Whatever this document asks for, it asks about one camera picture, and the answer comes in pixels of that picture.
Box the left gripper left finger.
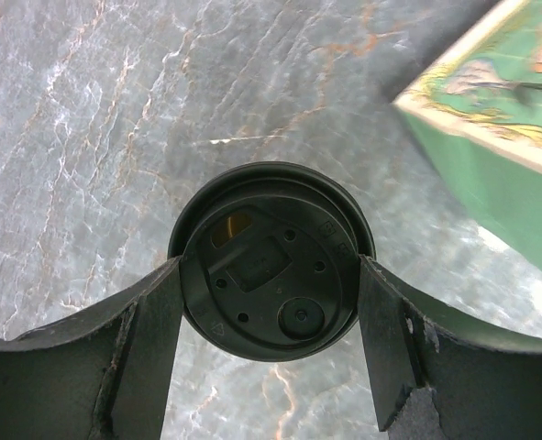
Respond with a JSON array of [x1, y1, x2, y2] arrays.
[[0, 258, 183, 439]]

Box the green printed paper bag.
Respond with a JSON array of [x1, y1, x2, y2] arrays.
[[394, 1, 542, 270]]

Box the black plastic cup lid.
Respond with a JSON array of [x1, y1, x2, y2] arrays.
[[168, 161, 376, 362]]

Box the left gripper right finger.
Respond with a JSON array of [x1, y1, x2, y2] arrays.
[[358, 257, 542, 439]]

